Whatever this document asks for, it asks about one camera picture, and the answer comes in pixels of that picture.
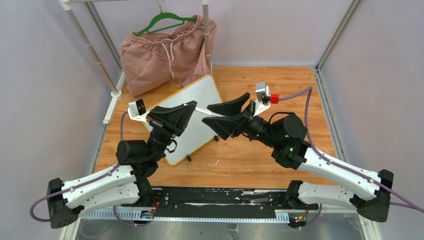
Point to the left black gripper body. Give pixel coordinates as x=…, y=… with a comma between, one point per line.
x=159, y=137

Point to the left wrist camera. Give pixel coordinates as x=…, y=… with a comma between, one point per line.
x=136, y=108

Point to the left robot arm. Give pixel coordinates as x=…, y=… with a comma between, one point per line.
x=126, y=182

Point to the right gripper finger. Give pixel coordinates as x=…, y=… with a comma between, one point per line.
x=227, y=126
x=229, y=108

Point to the pink drawstring shorts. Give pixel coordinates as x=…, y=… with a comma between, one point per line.
x=153, y=59

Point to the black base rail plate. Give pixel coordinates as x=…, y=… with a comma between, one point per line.
x=171, y=203

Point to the green clothes hanger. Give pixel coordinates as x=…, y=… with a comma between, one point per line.
x=176, y=21

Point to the yellow framed whiteboard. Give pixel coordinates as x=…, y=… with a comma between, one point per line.
x=205, y=92

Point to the white blue whiteboard marker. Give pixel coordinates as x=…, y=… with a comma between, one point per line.
x=208, y=112

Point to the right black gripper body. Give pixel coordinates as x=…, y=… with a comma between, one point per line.
x=255, y=127

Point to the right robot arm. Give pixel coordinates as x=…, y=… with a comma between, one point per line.
x=366, y=192

